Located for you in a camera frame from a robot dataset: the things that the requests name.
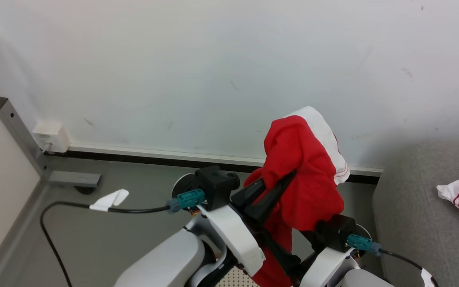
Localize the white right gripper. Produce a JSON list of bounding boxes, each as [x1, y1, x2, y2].
[[262, 231, 359, 287]]

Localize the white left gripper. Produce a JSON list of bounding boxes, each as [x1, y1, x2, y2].
[[198, 171, 298, 277]]

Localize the cream perforated laundry basket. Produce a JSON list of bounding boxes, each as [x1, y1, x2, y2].
[[214, 266, 260, 287]]

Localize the white baseboard with dark strip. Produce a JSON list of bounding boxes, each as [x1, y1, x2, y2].
[[68, 143, 384, 185]]

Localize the grey floor plate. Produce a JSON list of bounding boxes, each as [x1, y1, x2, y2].
[[48, 171, 102, 195]]

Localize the teal cable connector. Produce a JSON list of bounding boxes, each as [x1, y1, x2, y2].
[[347, 234, 382, 256], [167, 189, 206, 212]]

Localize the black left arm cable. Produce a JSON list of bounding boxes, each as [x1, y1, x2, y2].
[[39, 201, 172, 287]]

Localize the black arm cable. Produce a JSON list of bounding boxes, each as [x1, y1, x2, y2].
[[379, 249, 439, 287], [39, 201, 172, 287]]

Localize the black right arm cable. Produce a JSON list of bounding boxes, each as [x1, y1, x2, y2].
[[379, 249, 439, 287]]

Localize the white cable tag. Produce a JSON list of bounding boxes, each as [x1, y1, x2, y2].
[[89, 189, 129, 212], [421, 268, 437, 287]]

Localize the white wall socket box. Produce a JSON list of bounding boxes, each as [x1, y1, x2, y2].
[[31, 121, 71, 154]]

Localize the grey floor rail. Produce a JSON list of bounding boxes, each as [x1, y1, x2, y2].
[[0, 179, 51, 287]]

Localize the grey metal frame post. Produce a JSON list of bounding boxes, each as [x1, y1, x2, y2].
[[0, 97, 51, 178]]

